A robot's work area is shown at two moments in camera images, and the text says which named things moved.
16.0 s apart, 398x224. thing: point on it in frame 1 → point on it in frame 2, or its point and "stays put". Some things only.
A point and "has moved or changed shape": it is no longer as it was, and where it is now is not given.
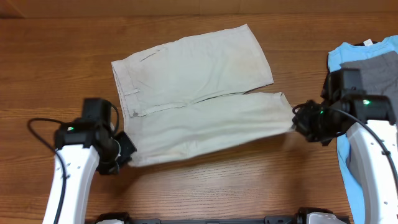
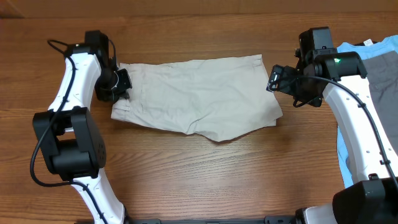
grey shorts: (379, 75) stays put
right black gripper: (303, 125) → (314, 98)
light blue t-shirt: (347, 53) stays put
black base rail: (275, 219) stays put
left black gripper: (129, 147) → (119, 94)
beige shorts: (193, 94) has moved or changed shape
